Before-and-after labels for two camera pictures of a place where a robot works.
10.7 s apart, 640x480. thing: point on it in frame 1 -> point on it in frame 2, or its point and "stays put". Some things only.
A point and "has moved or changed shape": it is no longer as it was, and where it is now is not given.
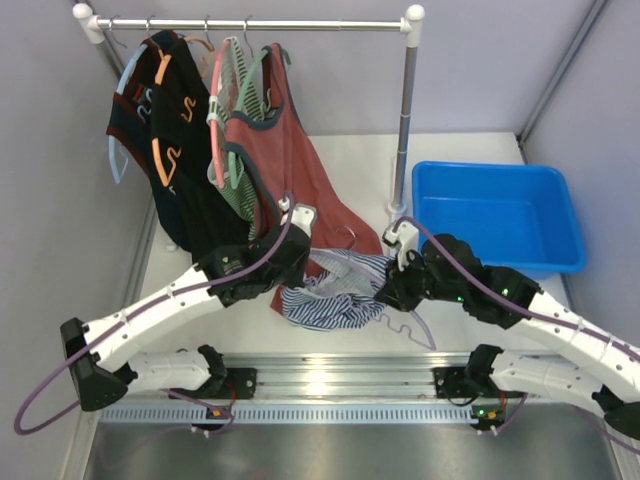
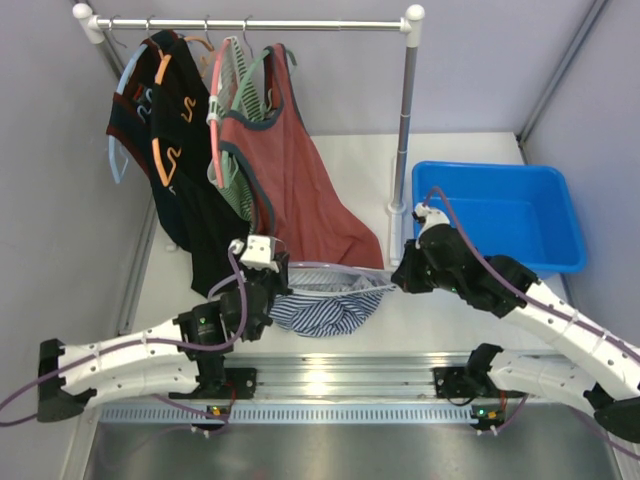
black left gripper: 295,248 -> 279,279
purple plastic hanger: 397,327 -> 326,278
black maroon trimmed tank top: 130,119 stays put
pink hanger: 212,115 stays put
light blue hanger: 119,86 stays put
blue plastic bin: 513,214 stays put
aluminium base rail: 338,389 stays put
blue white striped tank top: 341,296 has moved or changed shape
